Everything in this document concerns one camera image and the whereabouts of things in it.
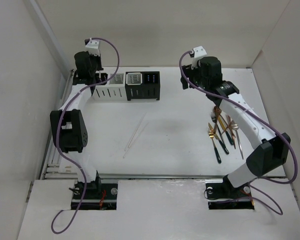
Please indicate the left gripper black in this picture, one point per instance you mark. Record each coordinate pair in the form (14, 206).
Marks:
(97, 58)

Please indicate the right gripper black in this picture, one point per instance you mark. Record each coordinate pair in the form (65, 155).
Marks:
(188, 72)

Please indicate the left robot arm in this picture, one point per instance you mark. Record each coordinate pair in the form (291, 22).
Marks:
(68, 127)

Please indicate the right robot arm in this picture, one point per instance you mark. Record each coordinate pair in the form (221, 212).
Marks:
(270, 147)

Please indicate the black insert cup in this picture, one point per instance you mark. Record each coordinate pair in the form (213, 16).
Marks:
(104, 79)

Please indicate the white utensil holder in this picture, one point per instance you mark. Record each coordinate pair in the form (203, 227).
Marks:
(112, 91)

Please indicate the white insert cup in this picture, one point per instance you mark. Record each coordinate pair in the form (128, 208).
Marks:
(134, 78)

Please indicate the black utensil holder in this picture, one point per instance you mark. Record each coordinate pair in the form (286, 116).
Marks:
(149, 89)

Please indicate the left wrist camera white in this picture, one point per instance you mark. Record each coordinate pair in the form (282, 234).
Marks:
(92, 46)

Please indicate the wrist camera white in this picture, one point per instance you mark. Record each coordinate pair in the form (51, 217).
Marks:
(92, 46)
(197, 54)

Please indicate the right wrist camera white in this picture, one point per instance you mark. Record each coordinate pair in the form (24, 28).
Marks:
(197, 54)

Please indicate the aluminium rail left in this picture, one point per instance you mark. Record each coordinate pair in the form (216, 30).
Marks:
(65, 110)

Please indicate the aluminium rail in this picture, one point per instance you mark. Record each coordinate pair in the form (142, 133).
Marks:
(65, 110)
(156, 176)

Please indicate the aluminium rail front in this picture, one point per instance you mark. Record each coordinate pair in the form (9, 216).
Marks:
(156, 176)

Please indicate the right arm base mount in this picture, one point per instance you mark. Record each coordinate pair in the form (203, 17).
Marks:
(223, 197)

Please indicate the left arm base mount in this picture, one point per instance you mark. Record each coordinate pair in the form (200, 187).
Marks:
(102, 198)

